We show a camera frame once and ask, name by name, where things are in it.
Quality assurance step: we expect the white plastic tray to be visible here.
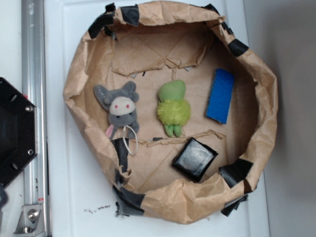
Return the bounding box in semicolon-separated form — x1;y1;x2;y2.
44;0;270;237

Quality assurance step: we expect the black taped box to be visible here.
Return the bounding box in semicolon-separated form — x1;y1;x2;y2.
172;137;218;182

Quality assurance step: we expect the aluminium extrusion rail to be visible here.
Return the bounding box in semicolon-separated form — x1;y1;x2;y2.
13;0;51;237

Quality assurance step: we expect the green plush toy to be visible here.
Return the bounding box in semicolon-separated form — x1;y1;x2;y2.
157;80;191;137

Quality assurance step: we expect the blue sponge block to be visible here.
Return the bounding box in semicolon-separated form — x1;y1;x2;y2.
206;69;235;124

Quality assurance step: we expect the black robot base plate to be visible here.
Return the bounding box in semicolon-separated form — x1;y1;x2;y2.
0;78;37;188

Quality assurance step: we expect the brown paper bag bin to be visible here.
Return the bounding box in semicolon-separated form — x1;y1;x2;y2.
63;1;277;224

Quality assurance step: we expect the grey plush bunny toy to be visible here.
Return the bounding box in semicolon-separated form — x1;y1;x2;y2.
93;80;140;157

